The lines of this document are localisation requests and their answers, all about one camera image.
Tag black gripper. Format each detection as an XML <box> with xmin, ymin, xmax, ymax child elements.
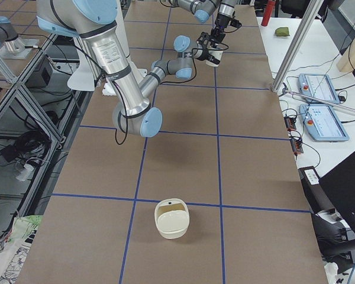
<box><xmin>198</xmin><ymin>50</ymin><xmax>213</xmax><ymax>62</ymax></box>
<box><xmin>210</xmin><ymin>21</ymin><xmax>225</xmax><ymax>47</ymax></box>

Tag white ribbed plastic cup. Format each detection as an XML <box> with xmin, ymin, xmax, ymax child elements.
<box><xmin>205</xmin><ymin>50</ymin><xmax>223</xmax><ymax>67</ymax></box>

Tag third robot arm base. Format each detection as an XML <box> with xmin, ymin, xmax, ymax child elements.
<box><xmin>0</xmin><ymin>16</ymin><xmax>30</xmax><ymax>60</ymax></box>

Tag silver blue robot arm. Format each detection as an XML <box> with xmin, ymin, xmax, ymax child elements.
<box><xmin>37</xmin><ymin>1</ymin><xmax>214</xmax><ymax>137</ymax></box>
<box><xmin>165</xmin><ymin>0</ymin><xmax>242</xmax><ymax>49</ymax></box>

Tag red bottle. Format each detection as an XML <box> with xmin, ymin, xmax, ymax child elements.
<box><xmin>261</xmin><ymin>0</ymin><xmax>276</xmax><ymax>27</ymax></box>

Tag upper blue teach pendant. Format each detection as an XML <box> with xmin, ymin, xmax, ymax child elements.
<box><xmin>298</xmin><ymin>73</ymin><xmax>340</xmax><ymax>104</ymax></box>

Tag blue teach pendant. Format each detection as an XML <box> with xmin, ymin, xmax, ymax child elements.
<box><xmin>298</xmin><ymin>73</ymin><xmax>340</xmax><ymax>104</ymax></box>
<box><xmin>299</xmin><ymin>104</ymin><xmax>350</xmax><ymax>142</ymax></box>

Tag lower blue teach pendant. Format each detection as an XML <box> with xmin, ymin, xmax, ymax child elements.
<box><xmin>299</xmin><ymin>104</ymin><xmax>350</xmax><ymax>142</ymax></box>

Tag cream white plastic basket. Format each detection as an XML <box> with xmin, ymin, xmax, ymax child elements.
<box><xmin>154</xmin><ymin>198</ymin><xmax>190</xmax><ymax>240</ymax></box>

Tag black laptop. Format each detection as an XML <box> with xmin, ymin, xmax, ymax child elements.
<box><xmin>319</xmin><ymin>151</ymin><xmax>355</xmax><ymax>232</ymax></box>

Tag patterned cloth bag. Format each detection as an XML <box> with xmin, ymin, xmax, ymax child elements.
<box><xmin>0</xmin><ymin>215</ymin><xmax>43</xmax><ymax>283</ymax></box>

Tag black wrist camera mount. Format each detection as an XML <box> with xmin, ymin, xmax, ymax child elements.
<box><xmin>196</xmin><ymin>32</ymin><xmax>210</xmax><ymax>49</ymax></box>

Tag black braided camera cable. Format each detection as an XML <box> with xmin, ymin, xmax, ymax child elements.
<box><xmin>73</xmin><ymin>41</ymin><xmax>229</xmax><ymax>146</ymax></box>

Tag aluminium frame post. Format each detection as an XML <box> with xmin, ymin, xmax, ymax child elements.
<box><xmin>270</xmin><ymin>0</ymin><xmax>324</xmax><ymax>93</ymax></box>

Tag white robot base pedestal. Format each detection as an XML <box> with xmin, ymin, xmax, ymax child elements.
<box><xmin>67</xmin><ymin>0</ymin><xmax>149</xmax><ymax>96</ymax></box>

